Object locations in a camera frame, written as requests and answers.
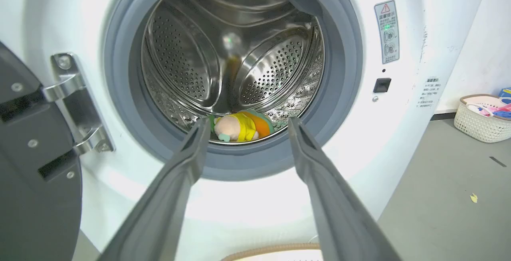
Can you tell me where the white perforated laundry basket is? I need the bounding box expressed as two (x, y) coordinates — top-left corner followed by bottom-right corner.
(454, 94), (511, 143)

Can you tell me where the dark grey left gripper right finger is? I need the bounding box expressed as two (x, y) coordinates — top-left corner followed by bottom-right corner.
(287, 117), (402, 261)

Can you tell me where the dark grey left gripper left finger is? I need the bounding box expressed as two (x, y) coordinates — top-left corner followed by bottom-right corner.
(97, 118), (211, 261)

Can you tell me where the pink plush toy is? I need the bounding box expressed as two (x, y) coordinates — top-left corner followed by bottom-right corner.
(467, 102), (511, 117)

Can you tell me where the blue plush toy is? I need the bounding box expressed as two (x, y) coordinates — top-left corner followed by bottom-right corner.
(493, 87), (511, 119)

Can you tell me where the dark grey washing machine door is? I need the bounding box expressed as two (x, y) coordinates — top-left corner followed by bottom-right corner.
(0, 42), (83, 261)

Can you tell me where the chrome door hinge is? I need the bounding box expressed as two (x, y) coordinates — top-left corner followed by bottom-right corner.
(42, 52), (116, 156)

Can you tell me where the white front-load washing machine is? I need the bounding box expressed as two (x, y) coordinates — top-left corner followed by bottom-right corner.
(0, 0), (492, 261)

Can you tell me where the small text label sticker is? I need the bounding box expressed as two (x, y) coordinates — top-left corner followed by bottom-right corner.
(418, 77), (440, 108)

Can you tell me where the black door latch slot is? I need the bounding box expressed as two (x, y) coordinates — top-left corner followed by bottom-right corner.
(373, 78), (392, 93)

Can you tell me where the warning sticker with red triangle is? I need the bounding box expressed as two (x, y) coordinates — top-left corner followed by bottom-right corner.
(374, 0), (400, 65)

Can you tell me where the beige basket rim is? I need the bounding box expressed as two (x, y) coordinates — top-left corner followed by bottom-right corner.
(221, 243), (323, 261)

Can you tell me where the yellow orange plush doll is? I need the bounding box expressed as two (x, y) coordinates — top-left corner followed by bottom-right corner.
(209, 109), (274, 143)

